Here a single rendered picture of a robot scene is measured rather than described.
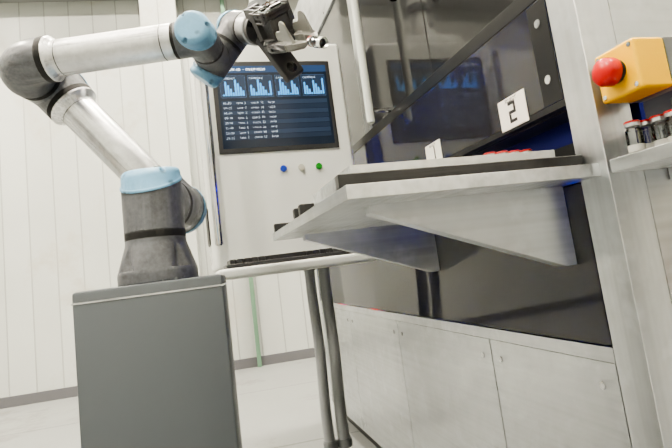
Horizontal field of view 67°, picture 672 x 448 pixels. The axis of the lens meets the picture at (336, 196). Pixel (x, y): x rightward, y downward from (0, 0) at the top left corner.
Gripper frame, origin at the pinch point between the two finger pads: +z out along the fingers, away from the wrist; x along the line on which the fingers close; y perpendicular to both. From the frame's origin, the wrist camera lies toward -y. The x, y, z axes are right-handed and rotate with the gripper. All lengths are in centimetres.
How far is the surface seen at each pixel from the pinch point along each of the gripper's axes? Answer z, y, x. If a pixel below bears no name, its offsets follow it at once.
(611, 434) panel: 63, -56, -9
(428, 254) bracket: 6, -61, 7
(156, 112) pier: -350, -101, 30
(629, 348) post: 62, -42, -2
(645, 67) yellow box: 54, -8, 17
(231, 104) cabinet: -67, -27, 2
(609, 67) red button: 51, -7, 14
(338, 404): -21, -116, -27
